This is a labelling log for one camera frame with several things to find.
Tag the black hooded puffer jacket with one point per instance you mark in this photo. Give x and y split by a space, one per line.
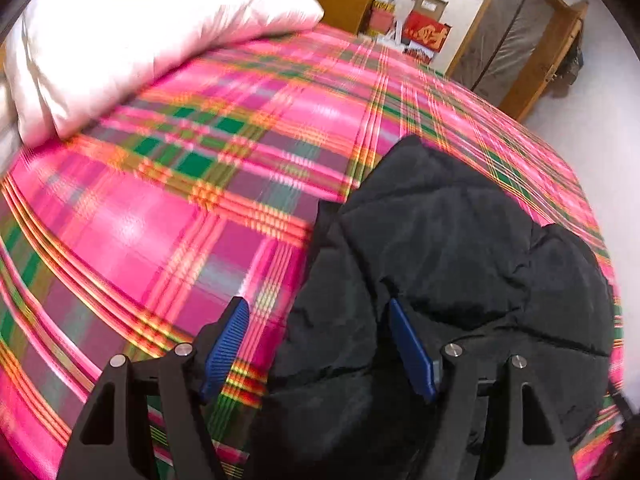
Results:
450 260

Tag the hanging bags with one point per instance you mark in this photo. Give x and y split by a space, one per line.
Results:
570 70

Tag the wooden door with plastic cover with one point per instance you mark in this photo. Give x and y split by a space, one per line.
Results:
515 40

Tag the pink plastic container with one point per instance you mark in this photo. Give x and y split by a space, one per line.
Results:
382 20

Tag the pink plaid bed sheet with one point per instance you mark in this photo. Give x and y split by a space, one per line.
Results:
175 210

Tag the white quilt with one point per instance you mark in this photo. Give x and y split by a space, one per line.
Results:
150 45

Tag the brown cardboard box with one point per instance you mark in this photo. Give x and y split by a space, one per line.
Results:
430 5

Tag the red gift box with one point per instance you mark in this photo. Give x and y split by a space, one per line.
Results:
427 34

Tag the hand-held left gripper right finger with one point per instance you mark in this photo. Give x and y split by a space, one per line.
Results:
410 350

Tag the red printed carton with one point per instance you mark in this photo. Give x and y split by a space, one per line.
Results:
419 54

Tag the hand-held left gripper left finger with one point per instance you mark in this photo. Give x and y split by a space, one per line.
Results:
227 345

